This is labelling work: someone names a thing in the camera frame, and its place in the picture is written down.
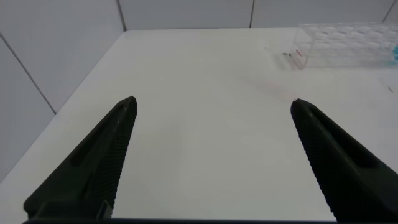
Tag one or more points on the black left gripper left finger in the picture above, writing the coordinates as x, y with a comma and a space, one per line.
93, 174

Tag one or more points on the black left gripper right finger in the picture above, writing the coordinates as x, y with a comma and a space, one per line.
351, 174

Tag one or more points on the test tube with blue pigment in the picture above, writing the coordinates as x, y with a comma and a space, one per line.
395, 56

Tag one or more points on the clear plastic test tube rack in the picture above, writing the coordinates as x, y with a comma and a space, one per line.
342, 46

